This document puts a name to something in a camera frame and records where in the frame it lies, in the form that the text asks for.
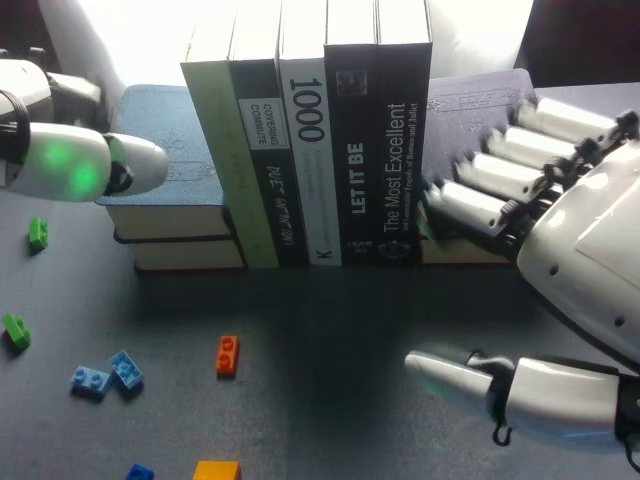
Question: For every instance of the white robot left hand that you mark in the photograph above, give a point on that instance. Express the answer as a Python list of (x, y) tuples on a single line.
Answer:
[(60, 160)]

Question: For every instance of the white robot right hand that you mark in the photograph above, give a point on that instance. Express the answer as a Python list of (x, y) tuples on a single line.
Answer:
[(575, 270)]

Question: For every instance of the black Let It Be book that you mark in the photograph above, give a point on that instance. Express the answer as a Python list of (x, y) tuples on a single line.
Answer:
[(357, 175)]

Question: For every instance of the green toy brick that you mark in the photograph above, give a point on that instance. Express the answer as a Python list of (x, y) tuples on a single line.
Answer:
[(16, 331), (38, 235)]

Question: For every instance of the blue cover book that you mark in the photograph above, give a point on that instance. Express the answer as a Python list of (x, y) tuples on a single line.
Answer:
[(145, 107)]

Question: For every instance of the dark cover thick book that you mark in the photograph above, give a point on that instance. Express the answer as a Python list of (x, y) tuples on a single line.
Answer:
[(190, 255)]

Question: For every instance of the green spine book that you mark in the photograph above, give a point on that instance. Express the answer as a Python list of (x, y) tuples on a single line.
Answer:
[(225, 150)]

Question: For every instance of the purple cover book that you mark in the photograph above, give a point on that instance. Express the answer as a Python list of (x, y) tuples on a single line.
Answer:
[(460, 130)]

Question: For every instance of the black Most Excellent book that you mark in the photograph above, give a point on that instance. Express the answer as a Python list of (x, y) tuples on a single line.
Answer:
[(400, 165)]

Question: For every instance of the light blue toy brick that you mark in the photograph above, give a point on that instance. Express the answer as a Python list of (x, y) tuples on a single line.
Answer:
[(90, 381), (126, 371)]

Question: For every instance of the black Covering Commute book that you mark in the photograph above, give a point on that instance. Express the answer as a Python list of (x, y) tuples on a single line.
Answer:
[(282, 200)]

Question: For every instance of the white backdrop board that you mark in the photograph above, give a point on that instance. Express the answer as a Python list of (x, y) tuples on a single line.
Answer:
[(475, 40)]

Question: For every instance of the white 1000 book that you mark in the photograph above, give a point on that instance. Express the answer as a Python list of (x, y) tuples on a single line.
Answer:
[(310, 120)]

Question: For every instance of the orange toy brick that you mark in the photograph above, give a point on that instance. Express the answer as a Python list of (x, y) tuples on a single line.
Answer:
[(228, 356)]

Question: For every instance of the grey table cloth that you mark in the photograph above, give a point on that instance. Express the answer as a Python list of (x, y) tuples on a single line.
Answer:
[(310, 350)]

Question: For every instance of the dark blue toy brick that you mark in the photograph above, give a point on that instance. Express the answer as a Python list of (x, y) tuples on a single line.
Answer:
[(140, 473)]

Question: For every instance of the yellow toy brick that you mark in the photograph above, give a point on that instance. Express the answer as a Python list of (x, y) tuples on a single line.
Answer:
[(217, 471)]

